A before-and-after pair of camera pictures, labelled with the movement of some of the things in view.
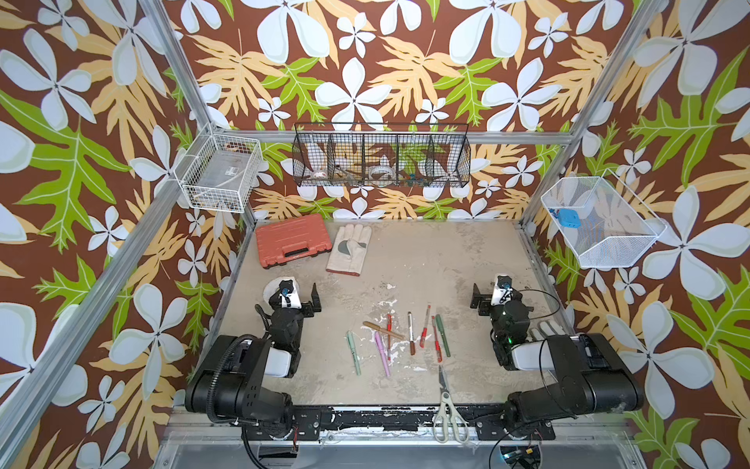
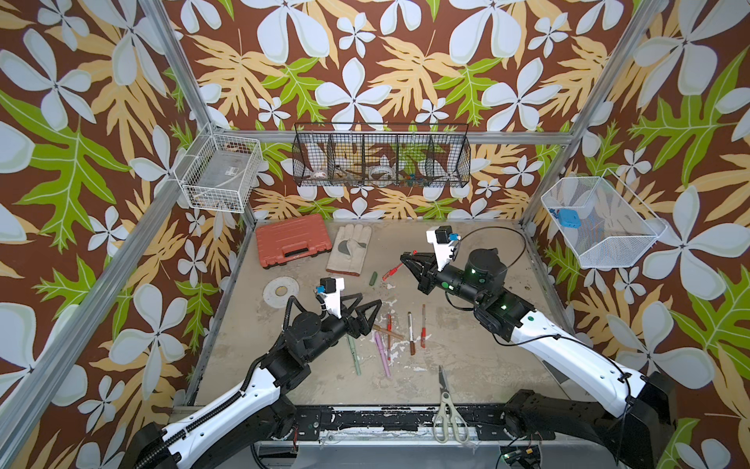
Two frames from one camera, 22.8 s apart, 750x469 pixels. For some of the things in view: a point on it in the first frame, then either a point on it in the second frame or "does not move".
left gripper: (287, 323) → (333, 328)
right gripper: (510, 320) → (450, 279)
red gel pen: (389, 327) does not move
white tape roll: (270, 288) does not move
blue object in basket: (569, 218) does not move
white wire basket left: (219, 169) does not move
